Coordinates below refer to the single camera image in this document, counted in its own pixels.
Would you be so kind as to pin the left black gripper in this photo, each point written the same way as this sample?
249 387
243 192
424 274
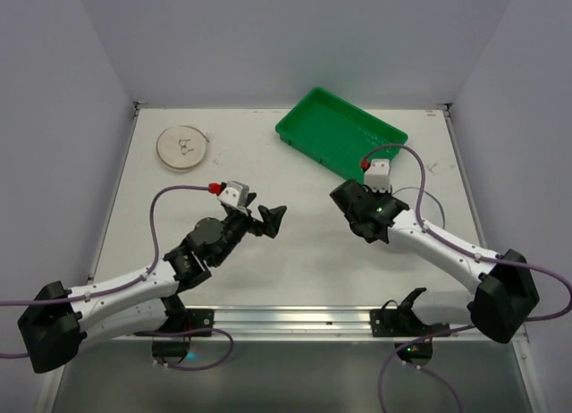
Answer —
271 219

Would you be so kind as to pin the white mesh laundry bag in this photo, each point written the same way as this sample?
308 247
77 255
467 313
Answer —
431 207

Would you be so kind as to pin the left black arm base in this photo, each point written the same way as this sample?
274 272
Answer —
170 349

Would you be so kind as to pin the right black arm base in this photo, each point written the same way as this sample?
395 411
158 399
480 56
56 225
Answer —
394 319

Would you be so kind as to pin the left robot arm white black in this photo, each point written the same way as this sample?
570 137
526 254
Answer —
60 322

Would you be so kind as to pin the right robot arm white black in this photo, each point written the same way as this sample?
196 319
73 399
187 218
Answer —
499 291

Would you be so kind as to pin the round beige zipped laundry bag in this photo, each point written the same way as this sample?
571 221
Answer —
180 148

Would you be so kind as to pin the green plastic tray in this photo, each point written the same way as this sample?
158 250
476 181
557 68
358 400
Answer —
335 133

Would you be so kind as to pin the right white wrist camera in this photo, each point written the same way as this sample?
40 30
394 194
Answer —
377 176

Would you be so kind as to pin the aluminium mounting rail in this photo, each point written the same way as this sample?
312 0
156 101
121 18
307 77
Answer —
295 323

